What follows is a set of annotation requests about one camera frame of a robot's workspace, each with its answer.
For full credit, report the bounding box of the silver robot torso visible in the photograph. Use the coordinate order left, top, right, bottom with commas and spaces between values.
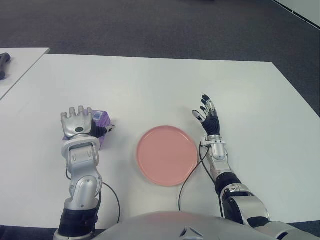
92, 210, 251, 240

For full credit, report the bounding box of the black tool on side table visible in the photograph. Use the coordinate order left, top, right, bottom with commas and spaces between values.
0, 52, 12, 81

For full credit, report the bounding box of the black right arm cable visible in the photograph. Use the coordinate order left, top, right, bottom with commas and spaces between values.
177, 142, 225, 217

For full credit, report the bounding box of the white side table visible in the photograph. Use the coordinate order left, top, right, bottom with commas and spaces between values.
0, 47, 50, 101

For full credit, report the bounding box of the pink round plate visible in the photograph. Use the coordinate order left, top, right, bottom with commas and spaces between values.
136, 125, 200, 188

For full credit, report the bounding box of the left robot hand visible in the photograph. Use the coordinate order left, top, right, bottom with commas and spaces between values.
60, 105, 117, 140

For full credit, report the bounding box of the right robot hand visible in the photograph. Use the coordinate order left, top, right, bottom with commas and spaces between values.
191, 94, 221, 138

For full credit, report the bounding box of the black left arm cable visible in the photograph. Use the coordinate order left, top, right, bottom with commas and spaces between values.
65, 167, 121, 223

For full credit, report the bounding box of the purple tissue paper pack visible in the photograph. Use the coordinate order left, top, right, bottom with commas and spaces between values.
61, 108, 112, 151

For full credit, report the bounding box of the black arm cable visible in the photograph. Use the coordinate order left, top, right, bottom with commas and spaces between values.
177, 142, 225, 217
65, 167, 121, 223

